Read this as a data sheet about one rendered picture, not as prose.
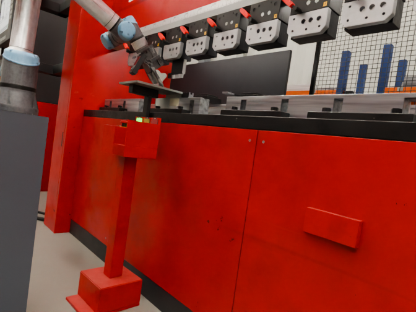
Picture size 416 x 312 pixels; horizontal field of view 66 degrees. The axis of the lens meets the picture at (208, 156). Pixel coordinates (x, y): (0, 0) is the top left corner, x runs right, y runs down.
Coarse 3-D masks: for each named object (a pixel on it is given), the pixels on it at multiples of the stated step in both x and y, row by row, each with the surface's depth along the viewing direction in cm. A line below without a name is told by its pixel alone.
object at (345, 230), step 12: (312, 216) 90; (324, 216) 87; (336, 216) 85; (312, 228) 89; (324, 228) 87; (336, 228) 84; (348, 228) 82; (360, 228) 81; (336, 240) 84; (348, 240) 82
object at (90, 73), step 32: (96, 32) 224; (64, 64) 232; (96, 64) 226; (64, 96) 226; (96, 96) 229; (128, 96) 246; (160, 96) 264; (64, 128) 221; (64, 160) 220; (64, 192) 223; (64, 224) 225
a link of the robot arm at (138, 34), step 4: (128, 16) 150; (132, 16) 152; (124, 20) 150; (128, 20) 150; (132, 20) 151; (136, 24) 152; (136, 28) 152; (136, 32) 152; (140, 32) 154; (136, 36) 152; (140, 36) 153; (132, 40) 153
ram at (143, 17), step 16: (128, 0) 211; (144, 0) 195; (160, 0) 182; (176, 0) 170; (192, 0) 160; (208, 0) 151; (256, 0) 128; (144, 16) 194; (160, 16) 180; (192, 16) 159; (208, 16) 150; (144, 32) 192
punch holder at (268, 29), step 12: (276, 0) 121; (252, 12) 129; (264, 12) 125; (276, 12) 120; (288, 12) 123; (252, 24) 129; (264, 24) 124; (276, 24) 120; (252, 36) 128; (264, 36) 123; (276, 36) 120; (264, 48) 131
